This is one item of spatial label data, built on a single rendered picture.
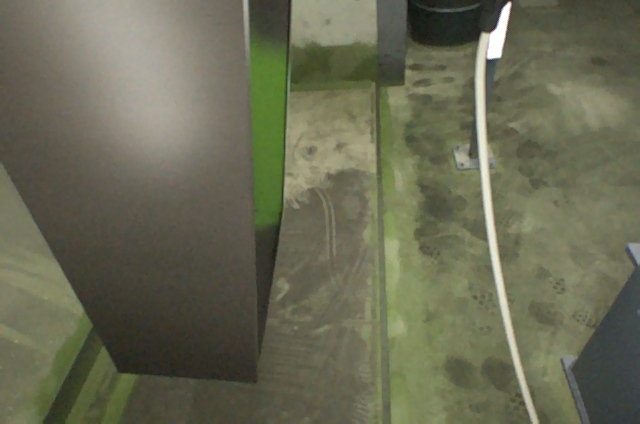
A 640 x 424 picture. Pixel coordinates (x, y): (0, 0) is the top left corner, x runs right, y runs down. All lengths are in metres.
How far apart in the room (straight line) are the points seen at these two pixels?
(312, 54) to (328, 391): 2.08
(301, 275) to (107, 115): 1.39
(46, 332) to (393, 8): 2.36
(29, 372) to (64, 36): 1.40
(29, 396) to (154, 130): 1.34
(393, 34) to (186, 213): 2.35
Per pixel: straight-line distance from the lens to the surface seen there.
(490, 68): 2.14
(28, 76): 0.63
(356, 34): 2.88
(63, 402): 1.88
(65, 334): 1.88
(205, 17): 0.50
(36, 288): 1.88
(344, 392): 1.63
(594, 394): 1.65
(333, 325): 1.73
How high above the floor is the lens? 1.56
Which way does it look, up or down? 43 degrees down
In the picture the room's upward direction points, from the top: 8 degrees counter-clockwise
